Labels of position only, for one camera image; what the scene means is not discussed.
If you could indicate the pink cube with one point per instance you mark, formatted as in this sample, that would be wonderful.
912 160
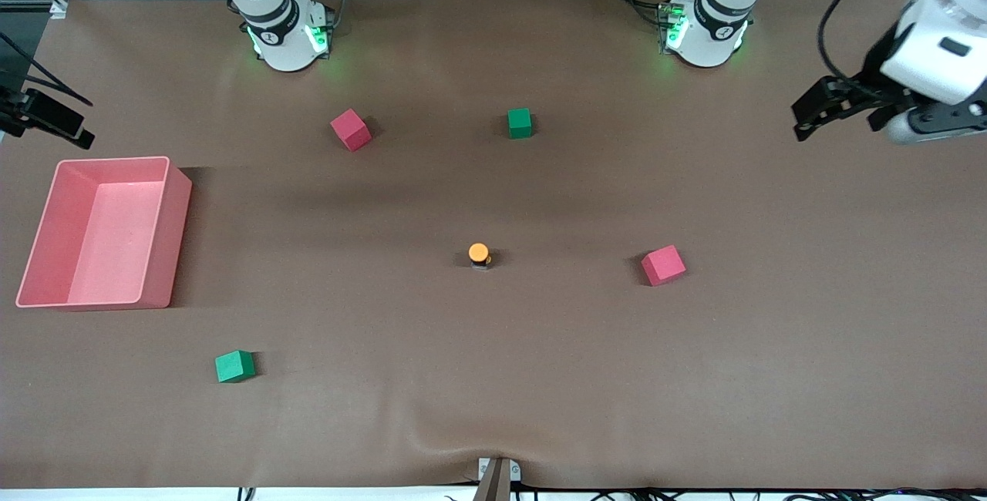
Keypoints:
663 266
351 129

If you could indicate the brown table mat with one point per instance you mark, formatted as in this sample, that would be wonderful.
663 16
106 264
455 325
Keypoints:
493 347

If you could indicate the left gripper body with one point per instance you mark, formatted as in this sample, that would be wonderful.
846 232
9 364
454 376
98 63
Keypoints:
874 72

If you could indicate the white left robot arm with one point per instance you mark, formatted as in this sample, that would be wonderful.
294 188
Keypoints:
709 38

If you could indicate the green cube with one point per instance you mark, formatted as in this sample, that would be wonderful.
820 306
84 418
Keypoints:
520 123
234 367

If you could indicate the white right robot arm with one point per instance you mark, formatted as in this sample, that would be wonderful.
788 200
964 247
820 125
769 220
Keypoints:
285 46

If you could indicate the pink plastic bin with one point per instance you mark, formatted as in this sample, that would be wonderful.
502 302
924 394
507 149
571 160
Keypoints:
77 270

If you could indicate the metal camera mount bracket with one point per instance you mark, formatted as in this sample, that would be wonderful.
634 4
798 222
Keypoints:
497 482

